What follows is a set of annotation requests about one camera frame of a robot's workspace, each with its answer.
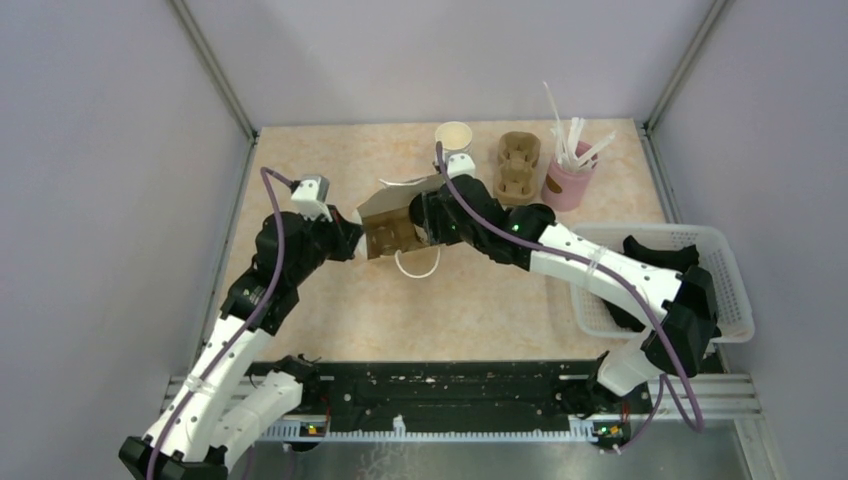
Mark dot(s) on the brown cardboard cup carrier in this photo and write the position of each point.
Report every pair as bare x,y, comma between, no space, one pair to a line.
518,155
388,238

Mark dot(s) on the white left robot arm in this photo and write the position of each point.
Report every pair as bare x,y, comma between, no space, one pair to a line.
198,435

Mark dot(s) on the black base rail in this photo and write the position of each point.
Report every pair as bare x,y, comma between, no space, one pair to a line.
487,401

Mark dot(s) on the brown paper bag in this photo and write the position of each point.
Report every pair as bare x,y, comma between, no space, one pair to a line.
391,203

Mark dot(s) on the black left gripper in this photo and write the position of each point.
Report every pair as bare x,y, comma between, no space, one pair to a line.
344,232

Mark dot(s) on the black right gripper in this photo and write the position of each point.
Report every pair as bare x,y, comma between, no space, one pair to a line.
434,224

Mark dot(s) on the stack of white paper cups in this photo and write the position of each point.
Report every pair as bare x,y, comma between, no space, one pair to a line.
455,137

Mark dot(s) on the pink straw holder cup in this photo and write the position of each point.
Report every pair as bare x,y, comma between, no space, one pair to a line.
562,189

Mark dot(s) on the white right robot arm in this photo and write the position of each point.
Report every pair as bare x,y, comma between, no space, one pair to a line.
677,309

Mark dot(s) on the white plastic basket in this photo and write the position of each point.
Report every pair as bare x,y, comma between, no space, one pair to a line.
735,317

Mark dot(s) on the black cloth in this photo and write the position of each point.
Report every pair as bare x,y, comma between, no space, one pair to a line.
679,260

